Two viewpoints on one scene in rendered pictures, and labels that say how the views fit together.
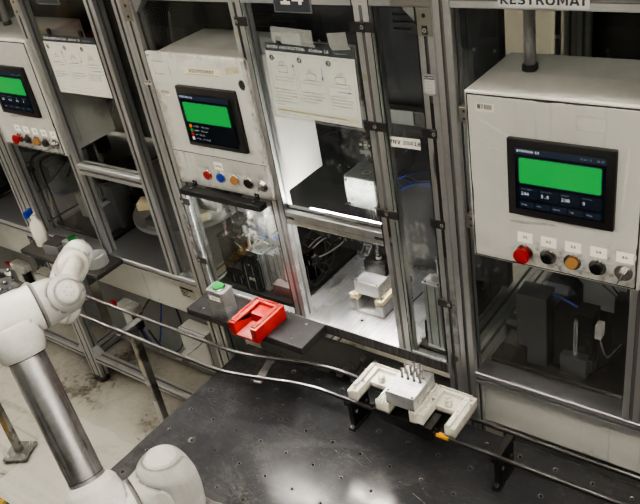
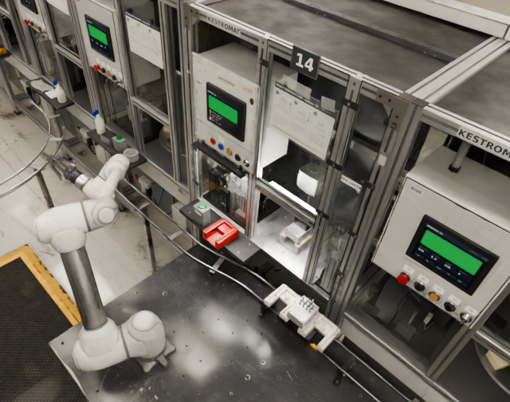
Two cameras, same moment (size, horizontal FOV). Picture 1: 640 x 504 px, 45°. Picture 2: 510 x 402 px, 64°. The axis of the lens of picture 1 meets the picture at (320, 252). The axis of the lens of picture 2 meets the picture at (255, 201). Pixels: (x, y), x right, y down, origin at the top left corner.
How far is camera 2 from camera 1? 63 cm
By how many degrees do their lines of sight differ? 11
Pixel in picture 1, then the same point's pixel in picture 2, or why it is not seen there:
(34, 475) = not seen: hidden behind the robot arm
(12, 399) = not seen: hidden behind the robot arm
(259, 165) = (248, 151)
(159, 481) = (139, 336)
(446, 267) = (348, 257)
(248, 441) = (198, 305)
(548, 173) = (443, 247)
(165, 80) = (201, 76)
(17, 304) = (71, 217)
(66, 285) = (106, 211)
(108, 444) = (116, 254)
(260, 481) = (199, 336)
